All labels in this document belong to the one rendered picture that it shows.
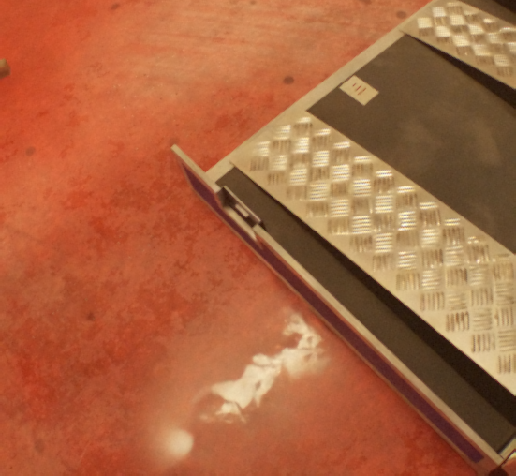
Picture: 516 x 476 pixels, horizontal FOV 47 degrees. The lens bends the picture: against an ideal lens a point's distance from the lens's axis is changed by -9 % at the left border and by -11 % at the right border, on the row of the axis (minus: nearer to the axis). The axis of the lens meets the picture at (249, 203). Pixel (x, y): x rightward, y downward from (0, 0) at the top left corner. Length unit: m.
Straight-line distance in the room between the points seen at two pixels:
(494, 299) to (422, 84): 0.55
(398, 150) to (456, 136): 0.13
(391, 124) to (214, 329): 0.53
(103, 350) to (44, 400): 0.16
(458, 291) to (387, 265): 0.13
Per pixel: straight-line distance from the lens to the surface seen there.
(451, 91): 1.36
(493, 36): 1.45
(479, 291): 1.01
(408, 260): 1.05
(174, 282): 1.20
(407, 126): 1.29
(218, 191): 1.10
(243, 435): 1.09
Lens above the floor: 1.06
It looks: 58 degrees down
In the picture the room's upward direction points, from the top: 19 degrees counter-clockwise
